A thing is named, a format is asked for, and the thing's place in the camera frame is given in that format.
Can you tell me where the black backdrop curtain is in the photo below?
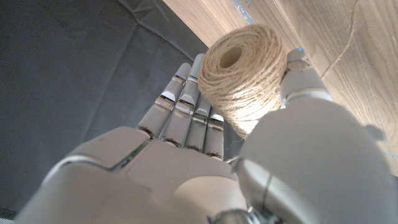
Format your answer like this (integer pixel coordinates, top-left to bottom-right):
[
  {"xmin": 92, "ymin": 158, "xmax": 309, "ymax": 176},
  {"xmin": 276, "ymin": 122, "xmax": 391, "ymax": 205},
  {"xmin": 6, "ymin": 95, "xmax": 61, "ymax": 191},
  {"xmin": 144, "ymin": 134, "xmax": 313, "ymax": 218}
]
[{"xmin": 0, "ymin": 0, "xmax": 209, "ymax": 215}]

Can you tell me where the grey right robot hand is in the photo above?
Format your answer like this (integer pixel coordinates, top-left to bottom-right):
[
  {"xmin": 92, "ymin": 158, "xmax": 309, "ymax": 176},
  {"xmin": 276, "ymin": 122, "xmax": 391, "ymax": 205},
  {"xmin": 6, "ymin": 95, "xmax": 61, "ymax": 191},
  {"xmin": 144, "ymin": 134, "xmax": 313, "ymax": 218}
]
[{"xmin": 14, "ymin": 48, "xmax": 398, "ymax": 224}]

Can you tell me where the jute twine spool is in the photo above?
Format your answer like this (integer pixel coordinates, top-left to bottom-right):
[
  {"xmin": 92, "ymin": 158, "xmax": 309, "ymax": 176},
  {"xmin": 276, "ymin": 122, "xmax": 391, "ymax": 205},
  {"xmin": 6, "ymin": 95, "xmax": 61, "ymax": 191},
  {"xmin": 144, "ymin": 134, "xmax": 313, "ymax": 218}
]
[{"xmin": 197, "ymin": 0, "xmax": 360, "ymax": 140}]

